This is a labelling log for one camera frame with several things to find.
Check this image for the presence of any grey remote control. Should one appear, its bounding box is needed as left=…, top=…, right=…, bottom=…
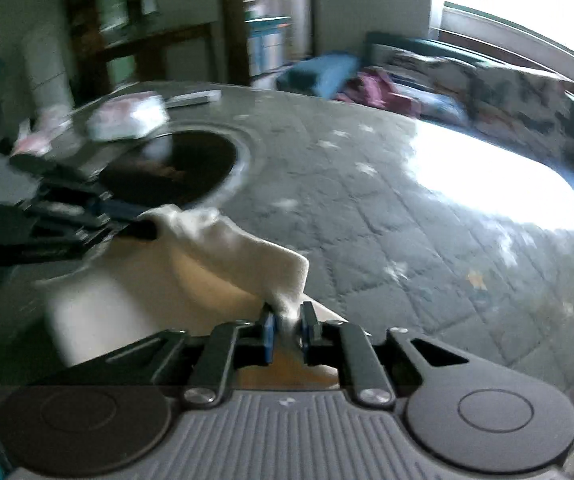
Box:
left=165, top=89, right=222, bottom=110

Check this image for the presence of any cream knit garment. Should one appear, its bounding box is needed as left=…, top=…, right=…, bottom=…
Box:
left=40, top=206, right=338, bottom=389

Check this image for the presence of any butterfly print pillow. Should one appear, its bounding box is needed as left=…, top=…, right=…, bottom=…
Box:
left=467, top=63, right=572, bottom=160
left=371, top=44, right=475, bottom=128

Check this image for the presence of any blue white cabinet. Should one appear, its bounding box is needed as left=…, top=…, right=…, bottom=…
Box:
left=246, top=15, right=291, bottom=79

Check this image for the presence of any white tissue pack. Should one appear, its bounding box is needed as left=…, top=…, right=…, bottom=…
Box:
left=87, top=91, right=170, bottom=142

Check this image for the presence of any pink crumpled garment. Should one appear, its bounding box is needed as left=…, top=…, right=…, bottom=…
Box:
left=334, top=70, right=421, bottom=118

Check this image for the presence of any blue corner sofa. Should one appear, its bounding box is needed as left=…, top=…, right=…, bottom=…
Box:
left=276, top=32, right=574, bottom=189

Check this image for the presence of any dark wooden shelf unit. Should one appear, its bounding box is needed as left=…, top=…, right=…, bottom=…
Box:
left=61, top=0, right=224, bottom=104

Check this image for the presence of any grey quilted star table cover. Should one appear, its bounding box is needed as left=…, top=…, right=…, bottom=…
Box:
left=0, top=86, right=574, bottom=404

